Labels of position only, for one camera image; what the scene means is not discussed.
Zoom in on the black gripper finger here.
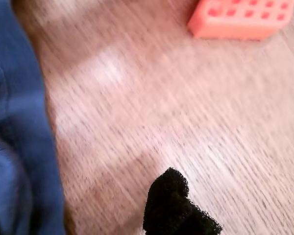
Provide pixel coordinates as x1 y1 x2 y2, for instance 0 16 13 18
142 167 223 235

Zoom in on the blue printed T-shirt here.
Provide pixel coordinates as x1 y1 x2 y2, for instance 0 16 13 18
0 0 67 235

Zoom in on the orange perforated arm base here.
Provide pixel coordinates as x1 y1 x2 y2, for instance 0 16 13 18
187 0 294 42

